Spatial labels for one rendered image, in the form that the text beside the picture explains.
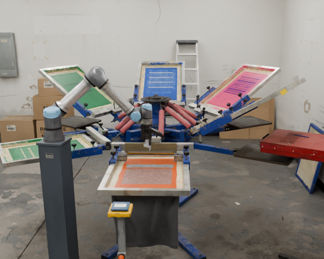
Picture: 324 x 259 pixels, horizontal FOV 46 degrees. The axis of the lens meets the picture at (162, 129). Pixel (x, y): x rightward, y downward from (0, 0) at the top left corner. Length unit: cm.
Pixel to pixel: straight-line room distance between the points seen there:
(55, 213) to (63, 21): 478
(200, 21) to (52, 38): 264
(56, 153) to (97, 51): 449
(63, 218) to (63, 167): 38
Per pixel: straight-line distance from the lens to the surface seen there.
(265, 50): 711
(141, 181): 264
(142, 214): 260
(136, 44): 698
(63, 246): 308
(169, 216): 260
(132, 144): 299
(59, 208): 293
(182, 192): 242
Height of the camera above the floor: 197
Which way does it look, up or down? 15 degrees down
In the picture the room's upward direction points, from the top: 1 degrees counter-clockwise
